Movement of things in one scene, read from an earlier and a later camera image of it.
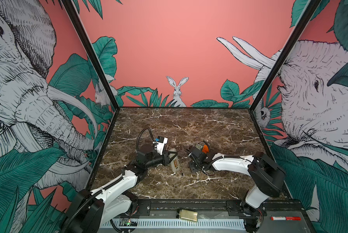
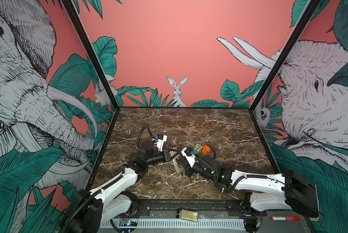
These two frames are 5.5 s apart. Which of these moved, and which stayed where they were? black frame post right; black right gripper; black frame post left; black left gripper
Moved: black right gripper
Stayed: black frame post right; black left gripper; black frame post left
